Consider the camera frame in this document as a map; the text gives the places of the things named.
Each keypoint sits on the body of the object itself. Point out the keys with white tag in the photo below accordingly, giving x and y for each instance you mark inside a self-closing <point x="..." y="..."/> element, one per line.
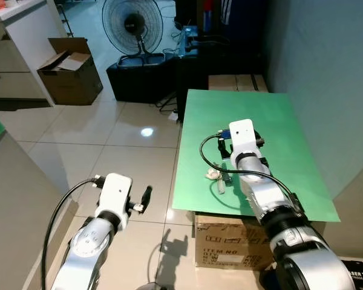
<point x="213" y="176"/>

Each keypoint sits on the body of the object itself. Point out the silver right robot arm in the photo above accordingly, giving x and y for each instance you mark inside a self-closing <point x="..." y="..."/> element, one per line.
<point x="305" y="260"/>

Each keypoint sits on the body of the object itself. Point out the closed flat cardboard box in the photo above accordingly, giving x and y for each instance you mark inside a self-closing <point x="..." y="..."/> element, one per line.
<point x="236" y="83"/>

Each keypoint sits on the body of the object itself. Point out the green board sheet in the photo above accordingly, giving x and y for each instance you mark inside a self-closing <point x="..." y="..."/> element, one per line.
<point x="290" y="145"/>

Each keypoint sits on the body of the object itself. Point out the printed brown cardboard box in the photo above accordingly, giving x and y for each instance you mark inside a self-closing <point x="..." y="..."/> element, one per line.
<point x="227" y="241"/>

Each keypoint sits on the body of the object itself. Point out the grey robot foot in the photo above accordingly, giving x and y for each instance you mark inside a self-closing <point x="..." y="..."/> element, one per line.
<point x="148" y="286"/>

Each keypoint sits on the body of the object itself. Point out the black furniture unit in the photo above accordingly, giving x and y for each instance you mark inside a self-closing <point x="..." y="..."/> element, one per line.
<point x="230" y="48"/>

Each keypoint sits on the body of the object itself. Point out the black storage box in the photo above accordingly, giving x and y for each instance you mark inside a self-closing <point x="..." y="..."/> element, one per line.
<point x="139" y="81"/>

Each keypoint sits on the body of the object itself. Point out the blue clear plastic item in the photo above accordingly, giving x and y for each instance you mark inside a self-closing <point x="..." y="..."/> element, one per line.
<point x="189" y="37"/>

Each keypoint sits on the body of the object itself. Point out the open brown cardboard box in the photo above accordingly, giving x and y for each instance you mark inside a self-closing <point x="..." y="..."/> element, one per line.
<point x="69" y="78"/>

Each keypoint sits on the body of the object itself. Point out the black laser toner box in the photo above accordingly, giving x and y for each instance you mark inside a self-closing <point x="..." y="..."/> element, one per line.
<point x="360" y="277"/>

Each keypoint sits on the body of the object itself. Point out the black standing fan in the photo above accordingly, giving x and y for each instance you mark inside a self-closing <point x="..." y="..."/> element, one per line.
<point x="133" y="24"/>

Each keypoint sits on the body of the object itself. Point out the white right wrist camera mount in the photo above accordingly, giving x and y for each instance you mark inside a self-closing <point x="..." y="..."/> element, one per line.
<point x="242" y="139"/>

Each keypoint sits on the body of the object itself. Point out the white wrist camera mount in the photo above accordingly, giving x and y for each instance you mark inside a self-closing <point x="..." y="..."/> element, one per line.
<point x="114" y="193"/>
<point x="242" y="139"/>

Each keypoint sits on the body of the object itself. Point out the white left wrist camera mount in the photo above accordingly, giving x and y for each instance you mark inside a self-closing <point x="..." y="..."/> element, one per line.
<point x="114" y="193"/>

